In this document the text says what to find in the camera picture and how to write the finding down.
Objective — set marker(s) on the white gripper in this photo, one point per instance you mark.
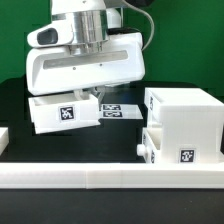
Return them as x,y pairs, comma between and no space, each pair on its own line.
54,70

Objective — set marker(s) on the white drawer box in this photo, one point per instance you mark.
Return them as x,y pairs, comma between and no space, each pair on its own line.
63,112
149,148

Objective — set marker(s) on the white front drawer box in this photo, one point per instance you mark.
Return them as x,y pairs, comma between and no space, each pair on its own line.
149,148

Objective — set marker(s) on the white drawer cabinet frame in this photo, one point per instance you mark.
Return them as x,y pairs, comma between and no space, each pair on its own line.
192,123

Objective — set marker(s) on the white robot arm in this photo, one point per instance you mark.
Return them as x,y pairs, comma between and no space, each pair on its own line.
83,47

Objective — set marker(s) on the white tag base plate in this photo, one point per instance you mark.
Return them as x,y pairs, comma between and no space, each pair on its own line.
120,111

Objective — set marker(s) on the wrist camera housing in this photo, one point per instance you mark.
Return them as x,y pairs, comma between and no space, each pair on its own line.
54,34

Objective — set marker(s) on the white front fence wall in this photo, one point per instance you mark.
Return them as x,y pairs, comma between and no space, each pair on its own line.
104,175

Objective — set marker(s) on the white fence wall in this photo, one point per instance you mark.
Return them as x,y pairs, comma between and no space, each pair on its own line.
104,175
4,139

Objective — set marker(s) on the white left fence wall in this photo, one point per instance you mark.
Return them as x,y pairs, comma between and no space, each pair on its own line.
4,139

